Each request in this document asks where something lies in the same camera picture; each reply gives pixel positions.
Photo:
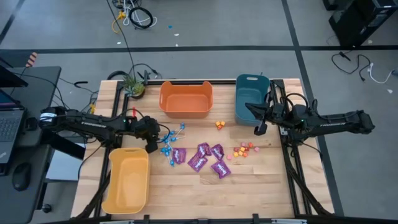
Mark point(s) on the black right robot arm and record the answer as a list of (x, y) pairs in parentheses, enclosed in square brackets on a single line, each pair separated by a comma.
[(335, 124)]

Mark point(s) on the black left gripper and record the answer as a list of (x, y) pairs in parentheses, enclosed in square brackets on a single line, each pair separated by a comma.
[(147, 127)]

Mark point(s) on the potted succulent plant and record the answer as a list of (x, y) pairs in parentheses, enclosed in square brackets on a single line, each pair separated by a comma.
[(134, 88)]

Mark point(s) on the black desk caster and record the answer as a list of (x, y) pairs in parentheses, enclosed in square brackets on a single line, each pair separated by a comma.
[(46, 208)]

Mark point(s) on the yellow plastic bin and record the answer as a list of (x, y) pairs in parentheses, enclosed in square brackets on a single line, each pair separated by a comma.
[(127, 180)]

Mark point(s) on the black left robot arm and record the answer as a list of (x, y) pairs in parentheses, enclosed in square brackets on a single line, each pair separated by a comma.
[(93, 124)]

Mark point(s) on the orange black striped object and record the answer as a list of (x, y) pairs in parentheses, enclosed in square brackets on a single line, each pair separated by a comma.
[(31, 59)]

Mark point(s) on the purple Skittles bag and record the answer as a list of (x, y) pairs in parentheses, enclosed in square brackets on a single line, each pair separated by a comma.
[(221, 169), (197, 162), (217, 152), (179, 155), (204, 149)]

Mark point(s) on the orange plastic bin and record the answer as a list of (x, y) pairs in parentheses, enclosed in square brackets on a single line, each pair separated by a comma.
[(186, 102)]

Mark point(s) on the teal plastic bin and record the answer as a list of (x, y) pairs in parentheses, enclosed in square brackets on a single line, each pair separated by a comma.
[(248, 93)]

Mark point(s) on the black laptop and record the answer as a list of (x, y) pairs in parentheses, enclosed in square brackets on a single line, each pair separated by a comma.
[(9, 124)]

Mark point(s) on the black desk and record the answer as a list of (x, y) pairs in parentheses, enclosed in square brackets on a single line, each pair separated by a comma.
[(18, 205)]

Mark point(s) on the black equipment cabinet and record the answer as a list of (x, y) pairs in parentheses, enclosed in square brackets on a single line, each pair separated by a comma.
[(357, 21)]

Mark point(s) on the black computer mouse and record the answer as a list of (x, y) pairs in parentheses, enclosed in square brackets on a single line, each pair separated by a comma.
[(21, 176)]

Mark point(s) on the yellow connector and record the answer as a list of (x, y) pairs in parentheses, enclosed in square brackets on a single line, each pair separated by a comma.
[(92, 109)]

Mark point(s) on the black power adapter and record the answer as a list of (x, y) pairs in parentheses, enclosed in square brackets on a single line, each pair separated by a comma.
[(31, 124)]

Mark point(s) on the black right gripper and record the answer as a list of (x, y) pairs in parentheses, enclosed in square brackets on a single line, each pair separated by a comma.
[(276, 113)]

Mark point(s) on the white board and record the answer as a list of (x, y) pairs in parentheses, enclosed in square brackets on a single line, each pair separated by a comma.
[(65, 168)]

